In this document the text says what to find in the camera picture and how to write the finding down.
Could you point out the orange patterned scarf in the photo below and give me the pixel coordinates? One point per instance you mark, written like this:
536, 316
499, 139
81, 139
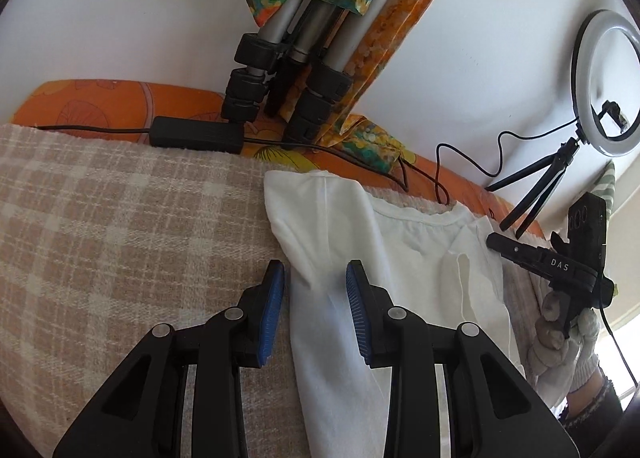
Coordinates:
405, 8

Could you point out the person's right hand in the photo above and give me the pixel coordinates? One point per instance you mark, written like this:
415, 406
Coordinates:
555, 338

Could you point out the white t-shirt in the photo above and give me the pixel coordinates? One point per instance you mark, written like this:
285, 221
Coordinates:
425, 258

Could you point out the beige plaid blanket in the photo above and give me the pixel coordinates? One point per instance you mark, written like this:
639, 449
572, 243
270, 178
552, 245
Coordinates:
125, 238

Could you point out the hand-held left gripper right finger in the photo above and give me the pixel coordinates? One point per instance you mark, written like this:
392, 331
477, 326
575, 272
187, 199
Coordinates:
356, 308

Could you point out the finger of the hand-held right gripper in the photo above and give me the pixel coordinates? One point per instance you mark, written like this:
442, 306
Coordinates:
520, 253

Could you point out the silver and black tripod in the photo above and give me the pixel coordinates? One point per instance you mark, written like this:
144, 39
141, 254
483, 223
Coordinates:
320, 88

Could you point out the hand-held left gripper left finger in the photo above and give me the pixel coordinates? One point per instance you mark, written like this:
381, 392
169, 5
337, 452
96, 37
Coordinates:
272, 308

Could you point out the black gooseneck phone holder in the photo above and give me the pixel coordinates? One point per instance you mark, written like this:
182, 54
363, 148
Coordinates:
611, 113

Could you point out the green striped pillow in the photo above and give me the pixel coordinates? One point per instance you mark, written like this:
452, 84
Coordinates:
605, 180

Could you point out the small black tripod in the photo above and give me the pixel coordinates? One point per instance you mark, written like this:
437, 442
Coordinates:
530, 203

